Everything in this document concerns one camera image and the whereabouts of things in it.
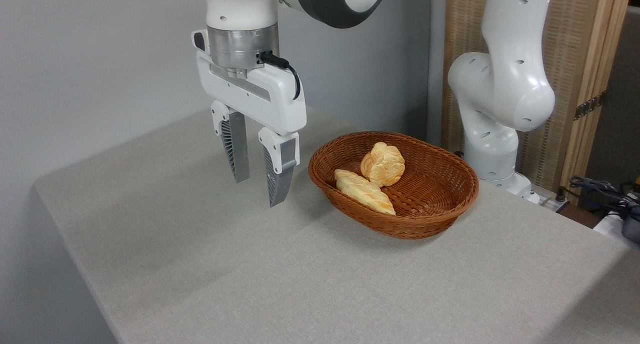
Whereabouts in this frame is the brown wicker basket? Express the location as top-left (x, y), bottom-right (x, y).
top-left (307, 130), bottom-right (480, 241)

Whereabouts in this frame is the metal screen hinge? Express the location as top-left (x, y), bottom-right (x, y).
top-left (573, 90), bottom-right (608, 121)

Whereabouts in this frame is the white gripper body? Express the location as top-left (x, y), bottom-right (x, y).
top-left (192, 29), bottom-right (308, 137)

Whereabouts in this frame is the dark grey device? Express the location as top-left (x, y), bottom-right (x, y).
top-left (621, 216), bottom-right (640, 245)

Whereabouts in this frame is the grey tablecloth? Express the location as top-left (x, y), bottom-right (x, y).
top-left (33, 103), bottom-right (640, 344)

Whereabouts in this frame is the wooden folding screen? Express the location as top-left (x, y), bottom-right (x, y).
top-left (441, 0), bottom-right (634, 205)

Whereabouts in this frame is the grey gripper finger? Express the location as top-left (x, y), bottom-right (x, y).
top-left (257, 127), bottom-right (301, 208)
top-left (210, 100), bottom-right (251, 184)

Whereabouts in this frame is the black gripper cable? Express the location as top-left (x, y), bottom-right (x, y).
top-left (258, 50), bottom-right (302, 101)

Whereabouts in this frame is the white cloth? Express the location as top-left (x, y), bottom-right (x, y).
top-left (593, 211), bottom-right (640, 250)

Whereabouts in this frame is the long golden bread loaf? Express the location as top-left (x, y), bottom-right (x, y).
top-left (333, 169), bottom-right (397, 217)

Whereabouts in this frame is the black cable bundle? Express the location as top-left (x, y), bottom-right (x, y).
top-left (568, 175), bottom-right (640, 221)

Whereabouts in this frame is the round golden bread roll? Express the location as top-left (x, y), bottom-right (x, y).
top-left (359, 141), bottom-right (407, 188)

